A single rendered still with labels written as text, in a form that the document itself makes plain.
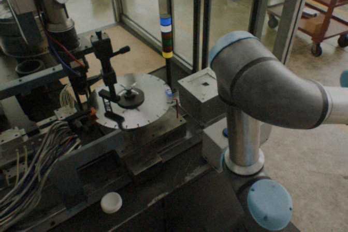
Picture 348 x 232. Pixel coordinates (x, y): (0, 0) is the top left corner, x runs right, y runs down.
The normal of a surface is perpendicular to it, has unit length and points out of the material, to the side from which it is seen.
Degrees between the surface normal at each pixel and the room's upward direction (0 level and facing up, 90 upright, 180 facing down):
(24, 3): 90
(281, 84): 31
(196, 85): 0
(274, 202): 8
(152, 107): 0
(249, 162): 90
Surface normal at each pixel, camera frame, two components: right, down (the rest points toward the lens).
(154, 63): -0.02, -0.74
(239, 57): -0.54, -0.51
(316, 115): 0.26, 0.42
